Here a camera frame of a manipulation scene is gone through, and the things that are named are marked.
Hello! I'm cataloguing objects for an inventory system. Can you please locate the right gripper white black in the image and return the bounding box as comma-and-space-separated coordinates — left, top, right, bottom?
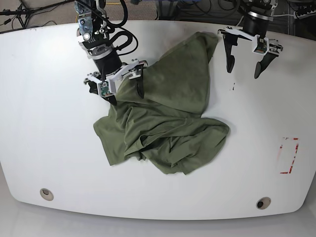
84, 51, 148, 106

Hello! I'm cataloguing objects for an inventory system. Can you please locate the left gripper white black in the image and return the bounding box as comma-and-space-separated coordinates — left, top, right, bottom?
218, 11, 283, 79

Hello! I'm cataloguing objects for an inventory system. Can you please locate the olive green T-shirt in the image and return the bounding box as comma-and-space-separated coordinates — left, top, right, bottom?
93, 32, 230, 174

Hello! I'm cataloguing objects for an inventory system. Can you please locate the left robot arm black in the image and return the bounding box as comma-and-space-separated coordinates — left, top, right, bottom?
218, 0, 283, 79

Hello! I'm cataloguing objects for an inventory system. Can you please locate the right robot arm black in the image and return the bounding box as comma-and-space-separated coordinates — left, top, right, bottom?
75, 0, 148, 106

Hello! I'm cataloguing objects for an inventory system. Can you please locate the white power strip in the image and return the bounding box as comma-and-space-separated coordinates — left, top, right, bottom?
294, 5, 316, 20

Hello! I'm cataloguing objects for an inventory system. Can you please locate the red tape rectangle marking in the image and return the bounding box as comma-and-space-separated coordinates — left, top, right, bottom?
276, 137, 300, 174

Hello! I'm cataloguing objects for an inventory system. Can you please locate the black tripod stand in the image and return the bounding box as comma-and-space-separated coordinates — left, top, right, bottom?
0, 0, 74, 34

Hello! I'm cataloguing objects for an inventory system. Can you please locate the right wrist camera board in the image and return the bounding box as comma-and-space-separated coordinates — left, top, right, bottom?
97, 81, 111, 97

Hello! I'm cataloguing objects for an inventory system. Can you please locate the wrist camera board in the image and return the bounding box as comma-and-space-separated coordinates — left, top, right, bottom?
97, 81, 111, 97
255, 38, 267, 54

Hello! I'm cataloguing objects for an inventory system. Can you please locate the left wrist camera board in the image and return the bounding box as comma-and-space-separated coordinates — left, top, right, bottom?
255, 38, 267, 54

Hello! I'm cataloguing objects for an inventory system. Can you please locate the yellow cable on floor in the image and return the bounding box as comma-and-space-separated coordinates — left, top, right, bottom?
76, 2, 124, 23

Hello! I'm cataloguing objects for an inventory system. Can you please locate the left table cable grommet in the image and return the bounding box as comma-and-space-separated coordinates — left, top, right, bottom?
39, 188, 54, 201

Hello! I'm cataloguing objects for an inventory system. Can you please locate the table cable grommet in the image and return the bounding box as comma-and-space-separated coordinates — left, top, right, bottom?
256, 197, 271, 210
39, 188, 54, 201

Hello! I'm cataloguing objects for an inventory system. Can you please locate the right table cable grommet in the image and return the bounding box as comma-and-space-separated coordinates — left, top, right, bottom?
256, 197, 271, 210

